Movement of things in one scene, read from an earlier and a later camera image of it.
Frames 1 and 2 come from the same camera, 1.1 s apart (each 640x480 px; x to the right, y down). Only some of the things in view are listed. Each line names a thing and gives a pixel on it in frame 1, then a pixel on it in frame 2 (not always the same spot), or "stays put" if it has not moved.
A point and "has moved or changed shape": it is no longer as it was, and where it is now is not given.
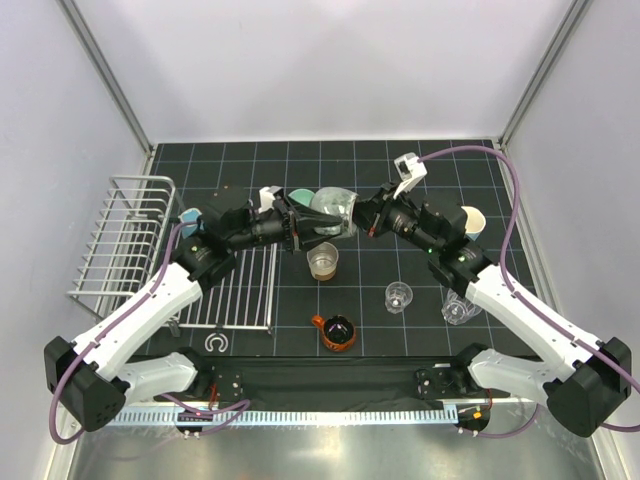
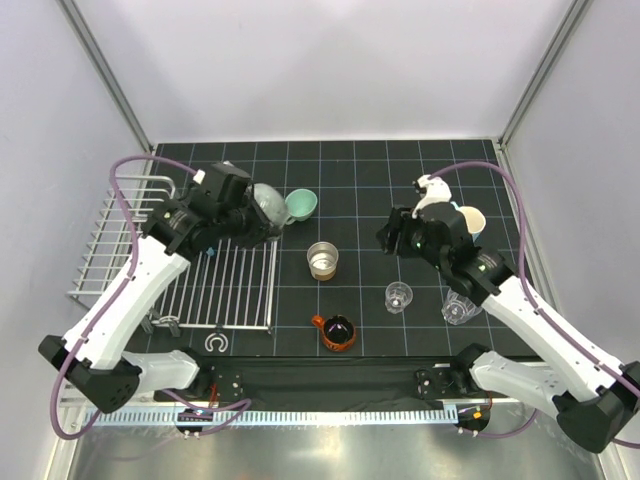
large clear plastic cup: (458, 310) stays put
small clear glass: (397, 296) stays put
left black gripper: (303, 216) -> (260, 232)
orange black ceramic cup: (338, 332) stays put
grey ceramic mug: (336, 201) has moved or changed shape
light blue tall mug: (476, 222) stays put
